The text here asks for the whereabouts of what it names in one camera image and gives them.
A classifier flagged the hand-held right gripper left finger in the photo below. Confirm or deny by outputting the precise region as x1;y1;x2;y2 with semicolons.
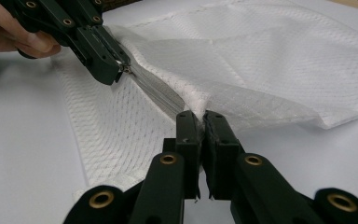
162;109;204;201

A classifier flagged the white mesh laundry bag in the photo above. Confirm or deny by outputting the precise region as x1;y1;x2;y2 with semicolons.
53;0;358;200

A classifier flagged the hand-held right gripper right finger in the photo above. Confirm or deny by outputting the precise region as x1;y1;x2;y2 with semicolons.
201;109;246;201

